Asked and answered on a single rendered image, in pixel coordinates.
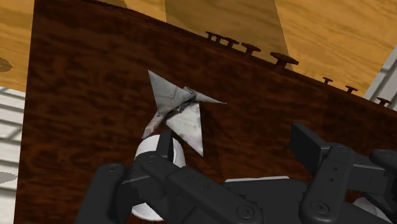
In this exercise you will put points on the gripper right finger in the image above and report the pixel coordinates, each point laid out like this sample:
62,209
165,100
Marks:
335,186

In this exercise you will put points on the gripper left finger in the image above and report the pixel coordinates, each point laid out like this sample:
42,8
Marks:
192,192

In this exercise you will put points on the white round object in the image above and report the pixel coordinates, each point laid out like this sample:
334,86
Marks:
145,146

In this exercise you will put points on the white folded paper figure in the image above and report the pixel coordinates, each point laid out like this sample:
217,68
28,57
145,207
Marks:
186,127

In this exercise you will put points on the brown wooden chest of drawers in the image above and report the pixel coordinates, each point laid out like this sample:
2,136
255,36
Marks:
90,93

